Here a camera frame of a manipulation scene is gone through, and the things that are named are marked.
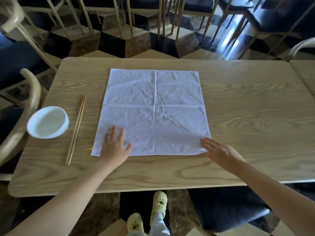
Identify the row of wooden dining chairs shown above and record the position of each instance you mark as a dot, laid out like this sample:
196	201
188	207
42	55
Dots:
197	3

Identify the white bowl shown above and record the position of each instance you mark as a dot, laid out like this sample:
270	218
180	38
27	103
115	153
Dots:
48	122

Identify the person's right hand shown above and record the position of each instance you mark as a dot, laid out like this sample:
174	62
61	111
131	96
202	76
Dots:
224	156

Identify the person's yellow right shoe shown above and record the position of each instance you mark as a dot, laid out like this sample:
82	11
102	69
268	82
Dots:
159	204

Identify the person's left hand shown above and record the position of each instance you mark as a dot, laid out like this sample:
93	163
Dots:
114	151

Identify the white cloth napkin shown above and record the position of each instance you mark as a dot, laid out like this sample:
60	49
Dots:
155	108

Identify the person's right forearm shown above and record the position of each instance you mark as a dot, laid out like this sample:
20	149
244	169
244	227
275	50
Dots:
275	194

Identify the person's left forearm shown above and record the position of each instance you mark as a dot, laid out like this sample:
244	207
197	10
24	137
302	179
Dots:
61	206

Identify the person's white trousers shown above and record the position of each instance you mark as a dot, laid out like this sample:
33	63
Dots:
158	226

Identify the person's yellow left shoe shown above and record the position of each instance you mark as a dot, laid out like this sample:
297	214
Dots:
135	223

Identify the person's yellow shoe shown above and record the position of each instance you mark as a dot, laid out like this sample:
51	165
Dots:
135	223
159	204

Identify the wooden chopstick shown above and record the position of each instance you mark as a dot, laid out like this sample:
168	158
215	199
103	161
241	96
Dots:
75	130

